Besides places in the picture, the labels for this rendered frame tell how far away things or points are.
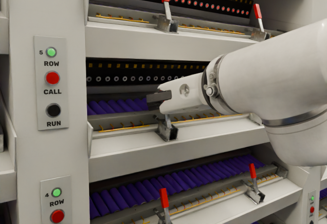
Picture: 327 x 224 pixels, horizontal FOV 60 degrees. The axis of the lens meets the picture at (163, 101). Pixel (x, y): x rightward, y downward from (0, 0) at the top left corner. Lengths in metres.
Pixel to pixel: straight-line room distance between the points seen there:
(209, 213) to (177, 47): 0.37
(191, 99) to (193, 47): 0.16
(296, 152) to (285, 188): 0.52
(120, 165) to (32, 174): 0.13
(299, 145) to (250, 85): 0.08
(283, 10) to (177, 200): 0.59
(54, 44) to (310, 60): 0.30
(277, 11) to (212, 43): 0.39
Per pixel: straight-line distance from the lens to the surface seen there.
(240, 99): 0.35
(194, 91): 0.39
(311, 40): 0.30
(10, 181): 0.42
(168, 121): 0.52
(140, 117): 0.54
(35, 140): 0.41
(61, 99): 0.41
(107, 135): 0.49
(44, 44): 0.40
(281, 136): 0.35
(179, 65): 0.70
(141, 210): 0.60
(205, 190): 0.69
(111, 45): 0.45
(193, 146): 0.55
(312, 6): 0.86
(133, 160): 0.48
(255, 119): 0.71
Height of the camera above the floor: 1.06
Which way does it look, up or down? 6 degrees down
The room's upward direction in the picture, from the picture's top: straight up
